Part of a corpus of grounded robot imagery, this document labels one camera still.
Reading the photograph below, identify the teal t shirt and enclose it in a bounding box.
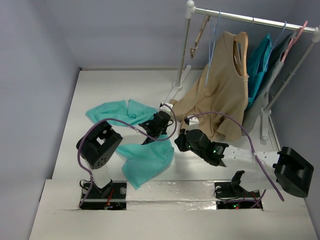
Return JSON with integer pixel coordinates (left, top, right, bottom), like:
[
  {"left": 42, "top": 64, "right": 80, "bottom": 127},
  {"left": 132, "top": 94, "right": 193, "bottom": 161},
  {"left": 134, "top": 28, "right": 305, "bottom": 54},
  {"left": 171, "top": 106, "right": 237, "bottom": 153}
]
[{"left": 85, "top": 99, "right": 174, "bottom": 190}]

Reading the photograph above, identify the light blue wire hanger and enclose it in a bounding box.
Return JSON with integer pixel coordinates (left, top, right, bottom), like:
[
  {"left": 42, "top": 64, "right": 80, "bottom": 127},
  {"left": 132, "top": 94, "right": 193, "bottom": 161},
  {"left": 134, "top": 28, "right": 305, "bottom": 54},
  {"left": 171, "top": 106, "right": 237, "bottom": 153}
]
[{"left": 204, "top": 10, "right": 221, "bottom": 87}]

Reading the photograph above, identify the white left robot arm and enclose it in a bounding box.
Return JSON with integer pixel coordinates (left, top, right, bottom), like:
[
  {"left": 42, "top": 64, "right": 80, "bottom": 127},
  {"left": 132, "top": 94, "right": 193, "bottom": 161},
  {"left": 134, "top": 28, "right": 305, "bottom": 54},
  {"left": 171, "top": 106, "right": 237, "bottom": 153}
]
[{"left": 76, "top": 110, "right": 178, "bottom": 198}]

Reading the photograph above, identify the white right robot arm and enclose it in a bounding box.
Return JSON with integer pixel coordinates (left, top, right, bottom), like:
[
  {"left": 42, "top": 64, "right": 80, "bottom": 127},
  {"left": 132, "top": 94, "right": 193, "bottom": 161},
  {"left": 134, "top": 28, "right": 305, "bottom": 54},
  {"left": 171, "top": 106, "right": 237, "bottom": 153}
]
[{"left": 174, "top": 129, "right": 314, "bottom": 199}]

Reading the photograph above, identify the grey hanging shirt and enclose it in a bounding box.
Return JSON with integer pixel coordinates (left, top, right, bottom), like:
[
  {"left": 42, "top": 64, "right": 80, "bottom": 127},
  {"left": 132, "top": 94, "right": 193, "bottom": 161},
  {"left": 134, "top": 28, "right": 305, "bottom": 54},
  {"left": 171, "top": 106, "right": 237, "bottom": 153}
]
[{"left": 242, "top": 32, "right": 296, "bottom": 141}]

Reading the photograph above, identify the wooden clip hanger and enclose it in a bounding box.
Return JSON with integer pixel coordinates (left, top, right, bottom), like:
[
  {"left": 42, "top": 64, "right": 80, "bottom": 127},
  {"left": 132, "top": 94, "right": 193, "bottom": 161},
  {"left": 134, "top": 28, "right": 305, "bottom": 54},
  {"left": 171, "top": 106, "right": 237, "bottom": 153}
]
[{"left": 189, "top": 15, "right": 211, "bottom": 59}]

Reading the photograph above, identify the turquoise hanging shirt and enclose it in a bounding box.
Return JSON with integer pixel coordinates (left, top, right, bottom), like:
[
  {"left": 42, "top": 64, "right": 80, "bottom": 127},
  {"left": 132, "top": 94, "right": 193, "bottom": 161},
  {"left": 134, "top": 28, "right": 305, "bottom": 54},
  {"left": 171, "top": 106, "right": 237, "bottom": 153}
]
[{"left": 246, "top": 33, "right": 273, "bottom": 110}]

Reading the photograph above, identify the pink hanger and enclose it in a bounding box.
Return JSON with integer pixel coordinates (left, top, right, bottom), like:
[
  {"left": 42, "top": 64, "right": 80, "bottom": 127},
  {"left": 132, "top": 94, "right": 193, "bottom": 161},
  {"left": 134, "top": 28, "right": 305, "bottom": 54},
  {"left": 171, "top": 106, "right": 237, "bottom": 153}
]
[{"left": 281, "top": 20, "right": 309, "bottom": 63}]

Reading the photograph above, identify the beige tank top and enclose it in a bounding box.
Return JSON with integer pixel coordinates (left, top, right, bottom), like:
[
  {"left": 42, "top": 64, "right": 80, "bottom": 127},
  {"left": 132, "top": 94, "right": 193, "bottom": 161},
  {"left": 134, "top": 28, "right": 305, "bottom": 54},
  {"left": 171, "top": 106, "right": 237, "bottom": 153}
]
[{"left": 170, "top": 31, "right": 249, "bottom": 142}]

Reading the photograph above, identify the white clothes rack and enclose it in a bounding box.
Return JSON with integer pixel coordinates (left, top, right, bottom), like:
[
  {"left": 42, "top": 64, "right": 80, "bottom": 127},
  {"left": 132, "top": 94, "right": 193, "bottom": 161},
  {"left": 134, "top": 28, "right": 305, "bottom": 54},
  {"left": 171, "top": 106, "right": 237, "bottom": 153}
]
[{"left": 166, "top": 0, "right": 320, "bottom": 141}]

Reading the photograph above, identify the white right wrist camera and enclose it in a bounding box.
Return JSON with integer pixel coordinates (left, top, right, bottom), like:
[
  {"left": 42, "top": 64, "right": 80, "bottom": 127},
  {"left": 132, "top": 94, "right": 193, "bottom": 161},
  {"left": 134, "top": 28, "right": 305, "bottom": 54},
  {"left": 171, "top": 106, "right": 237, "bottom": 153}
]
[{"left": 184, "top": 115, "right": 200, "bottom": 128}]

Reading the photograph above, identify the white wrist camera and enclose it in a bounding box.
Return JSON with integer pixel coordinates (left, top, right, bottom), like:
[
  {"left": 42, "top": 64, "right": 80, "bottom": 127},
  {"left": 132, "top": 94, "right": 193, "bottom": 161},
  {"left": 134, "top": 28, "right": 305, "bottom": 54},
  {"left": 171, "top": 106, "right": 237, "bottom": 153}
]
[
  {"left": 159, "top": 102, "right": 173, "bottom": 113},
  {"left": 184, "top": 115, "right": 200, "bottom": 128}
]

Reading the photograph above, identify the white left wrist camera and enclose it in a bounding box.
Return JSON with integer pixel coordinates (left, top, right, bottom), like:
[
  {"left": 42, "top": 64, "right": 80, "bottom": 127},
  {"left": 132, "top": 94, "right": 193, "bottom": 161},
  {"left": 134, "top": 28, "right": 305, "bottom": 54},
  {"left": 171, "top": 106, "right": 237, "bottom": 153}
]
[{"left": 159, "top": 102, "right": 173, "bottom": 113}]

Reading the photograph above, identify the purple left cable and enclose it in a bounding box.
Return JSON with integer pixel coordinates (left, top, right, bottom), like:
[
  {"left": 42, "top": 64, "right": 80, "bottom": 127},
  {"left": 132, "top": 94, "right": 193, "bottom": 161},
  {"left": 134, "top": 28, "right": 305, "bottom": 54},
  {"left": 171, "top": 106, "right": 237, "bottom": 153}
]
[{"left": 77, "top": 104, "right": 178, "bottom": 208}]

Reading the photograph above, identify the purple cable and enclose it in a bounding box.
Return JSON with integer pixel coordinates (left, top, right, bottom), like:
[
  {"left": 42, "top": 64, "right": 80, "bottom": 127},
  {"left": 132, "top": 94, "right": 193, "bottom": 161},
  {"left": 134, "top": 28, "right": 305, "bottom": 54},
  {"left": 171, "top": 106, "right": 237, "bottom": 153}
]
[
  {"left": 186, "top": 111, "right": 285, "bottom": 210},
  {"left": 77, "top": 104, "right": 178, "bottom": 208}
]

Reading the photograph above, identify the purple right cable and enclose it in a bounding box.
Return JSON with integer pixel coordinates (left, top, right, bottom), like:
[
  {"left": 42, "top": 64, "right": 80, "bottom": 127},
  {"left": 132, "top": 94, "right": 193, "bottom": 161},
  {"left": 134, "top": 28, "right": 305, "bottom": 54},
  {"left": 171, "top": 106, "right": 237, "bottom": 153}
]
[{"left": 186, "top": 111, "right": 285, "bottom": 210}]

